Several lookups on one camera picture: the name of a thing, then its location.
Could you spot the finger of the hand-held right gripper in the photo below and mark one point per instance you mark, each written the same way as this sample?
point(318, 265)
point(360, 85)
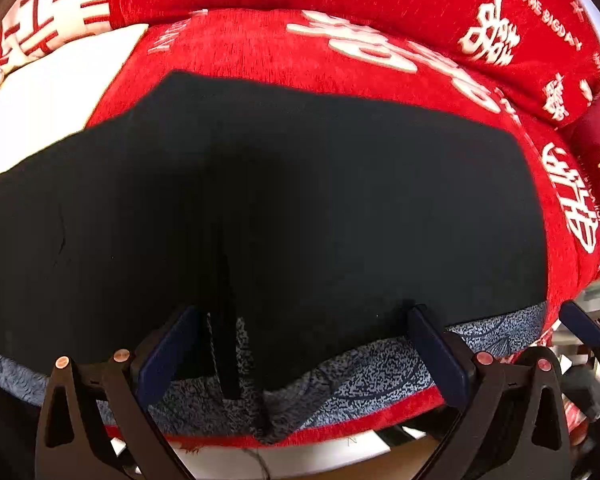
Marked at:
point(582, 322)

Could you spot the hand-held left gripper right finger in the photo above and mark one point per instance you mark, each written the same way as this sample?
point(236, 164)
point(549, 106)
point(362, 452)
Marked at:
point(437, 355)

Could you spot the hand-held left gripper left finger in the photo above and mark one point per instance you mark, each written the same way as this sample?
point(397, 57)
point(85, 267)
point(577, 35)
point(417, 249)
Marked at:
point(165, 355)

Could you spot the black pants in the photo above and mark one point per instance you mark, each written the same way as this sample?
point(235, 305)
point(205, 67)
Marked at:
point(300, 210)

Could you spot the blue-grey leaf patterned cloth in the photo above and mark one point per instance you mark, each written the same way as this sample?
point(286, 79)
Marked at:
point(380, 375)

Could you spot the dark cloth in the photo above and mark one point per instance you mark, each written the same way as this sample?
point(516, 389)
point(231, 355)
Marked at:
point(5, 435)

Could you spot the red white printed blanket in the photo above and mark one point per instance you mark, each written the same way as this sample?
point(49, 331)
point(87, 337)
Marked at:
point(260, 55)

